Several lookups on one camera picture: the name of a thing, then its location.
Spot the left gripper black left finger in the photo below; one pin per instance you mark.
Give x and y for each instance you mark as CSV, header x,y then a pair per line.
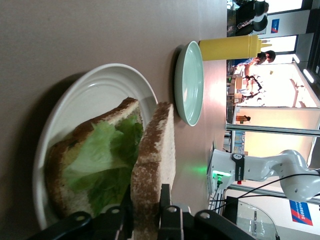
x,y
112,225

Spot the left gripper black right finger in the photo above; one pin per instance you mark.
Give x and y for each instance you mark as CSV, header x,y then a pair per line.
x,y
175,225

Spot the white bread slice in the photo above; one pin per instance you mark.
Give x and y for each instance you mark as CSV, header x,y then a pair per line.
x,y
152,162
57,175

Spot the green lettuce leaf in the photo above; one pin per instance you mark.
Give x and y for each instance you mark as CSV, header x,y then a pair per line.
x,y
100,155

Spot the yellow squeeze bottle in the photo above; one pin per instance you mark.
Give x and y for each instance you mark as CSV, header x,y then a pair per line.
x,y
225,47

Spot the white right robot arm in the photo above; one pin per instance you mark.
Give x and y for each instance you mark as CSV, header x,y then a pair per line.
x,y
262,167

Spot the beige plate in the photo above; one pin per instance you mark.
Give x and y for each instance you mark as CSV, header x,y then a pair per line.
x,y
95,87

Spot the pale green plate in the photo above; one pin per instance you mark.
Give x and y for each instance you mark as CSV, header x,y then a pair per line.
x,y
190,82

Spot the clear curved panel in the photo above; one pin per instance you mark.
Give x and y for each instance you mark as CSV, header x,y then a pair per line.
x,y
257,220

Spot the large blue red sign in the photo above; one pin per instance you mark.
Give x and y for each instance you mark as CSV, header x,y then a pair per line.
x,y
300,212

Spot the person with black hair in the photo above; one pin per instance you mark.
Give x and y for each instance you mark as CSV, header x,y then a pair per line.
x,y
265,57

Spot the small blue red sign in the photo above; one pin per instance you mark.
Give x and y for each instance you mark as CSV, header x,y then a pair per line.
x,y
275,26

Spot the aluminium frame beam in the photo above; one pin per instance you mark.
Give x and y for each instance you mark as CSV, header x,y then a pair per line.
x,y
275,130

